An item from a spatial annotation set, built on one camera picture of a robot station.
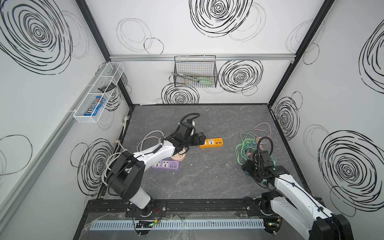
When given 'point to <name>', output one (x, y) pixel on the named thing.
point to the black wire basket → (197, 71)
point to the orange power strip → (212, 143)
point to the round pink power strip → (179, 156)
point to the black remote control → (110, 86)
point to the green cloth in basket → (206, 81)
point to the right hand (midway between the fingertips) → (244, 168)
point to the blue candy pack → (91, 111)
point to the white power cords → (122, 148)
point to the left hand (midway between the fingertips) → (201, 137)
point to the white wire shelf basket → (110, 73)
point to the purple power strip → (166, 165)
